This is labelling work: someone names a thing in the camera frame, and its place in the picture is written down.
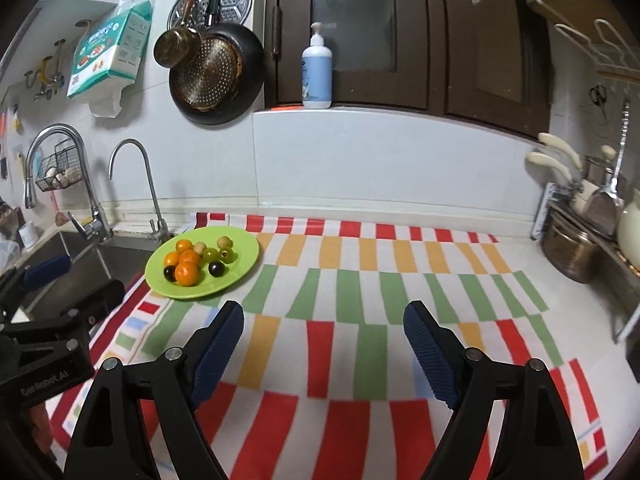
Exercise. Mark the brass wall hooks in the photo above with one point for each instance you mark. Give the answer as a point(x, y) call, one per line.
point(45, 77)

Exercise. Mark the striped cloth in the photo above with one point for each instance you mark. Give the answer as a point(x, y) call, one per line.
point(320, 310)

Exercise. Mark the steel pot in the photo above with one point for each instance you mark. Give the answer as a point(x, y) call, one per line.
point(570, 255)

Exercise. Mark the small orange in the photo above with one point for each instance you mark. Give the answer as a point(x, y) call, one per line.
point(172, 259)
point(191, 258)
point(184, 245)

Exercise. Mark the tan longan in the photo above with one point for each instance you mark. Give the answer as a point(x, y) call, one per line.
point(200, 247)
point(225, 242)

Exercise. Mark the small copper pot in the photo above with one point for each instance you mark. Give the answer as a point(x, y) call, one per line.
point(175, 47)

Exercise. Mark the black frying pan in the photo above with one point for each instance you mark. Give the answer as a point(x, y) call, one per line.
point(215, 80)

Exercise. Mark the dark grape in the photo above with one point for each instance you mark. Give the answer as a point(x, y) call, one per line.
point(216, 269)

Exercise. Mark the white kettle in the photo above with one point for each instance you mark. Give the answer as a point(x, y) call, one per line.
point(630, 230)

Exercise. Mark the blue white pump bottle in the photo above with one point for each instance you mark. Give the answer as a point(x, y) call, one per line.
point(316, 75)

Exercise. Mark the green grape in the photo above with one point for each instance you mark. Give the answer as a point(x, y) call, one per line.
point(228, 255)
point(210, 255)

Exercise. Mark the green white paper towel pack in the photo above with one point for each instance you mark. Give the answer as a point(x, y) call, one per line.
point(110, 50)

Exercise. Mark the dark plum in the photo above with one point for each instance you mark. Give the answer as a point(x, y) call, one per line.
point(170, 273)

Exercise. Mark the metal dish rack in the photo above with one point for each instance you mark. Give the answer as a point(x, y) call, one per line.
point(620, 280)

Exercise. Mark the thin gooseneck faucet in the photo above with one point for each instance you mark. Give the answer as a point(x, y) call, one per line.
point(150, 185)

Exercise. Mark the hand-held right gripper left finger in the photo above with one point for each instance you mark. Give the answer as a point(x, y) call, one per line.
point(220, 355)

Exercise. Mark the steel sink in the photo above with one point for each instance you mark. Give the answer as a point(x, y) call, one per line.
point(115, 260)

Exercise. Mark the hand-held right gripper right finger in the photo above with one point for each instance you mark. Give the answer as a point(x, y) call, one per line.
point(430, 355)

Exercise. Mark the green plate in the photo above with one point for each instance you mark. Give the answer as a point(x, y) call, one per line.
point(244, 256)

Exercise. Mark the large steel faucet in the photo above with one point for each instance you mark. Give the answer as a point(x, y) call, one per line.
point(87, 175)

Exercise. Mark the dark brown window frame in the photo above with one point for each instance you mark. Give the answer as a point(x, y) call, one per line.
point(435, 35)

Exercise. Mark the large orange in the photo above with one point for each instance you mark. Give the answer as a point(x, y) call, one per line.
point(186, 275)

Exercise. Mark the white plastic bag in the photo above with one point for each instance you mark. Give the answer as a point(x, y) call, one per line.
point(107, 104)

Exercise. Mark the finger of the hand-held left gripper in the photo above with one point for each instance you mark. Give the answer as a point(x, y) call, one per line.
point(45, 270)
point(97, 300)

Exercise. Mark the black scissors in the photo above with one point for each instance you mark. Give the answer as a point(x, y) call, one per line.
point(597, 96)

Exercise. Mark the white cup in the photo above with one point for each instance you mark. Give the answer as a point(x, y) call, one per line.
point(27, 235)

